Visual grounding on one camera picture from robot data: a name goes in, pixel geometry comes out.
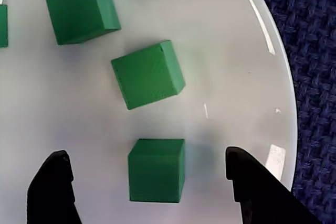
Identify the white round plate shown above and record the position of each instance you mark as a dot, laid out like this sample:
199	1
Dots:
223	51

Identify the green cube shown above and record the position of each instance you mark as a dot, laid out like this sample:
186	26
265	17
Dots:
147	75
2	26
156	171
78	11

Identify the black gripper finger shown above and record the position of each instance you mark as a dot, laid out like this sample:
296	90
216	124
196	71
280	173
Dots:
262	200
50	197

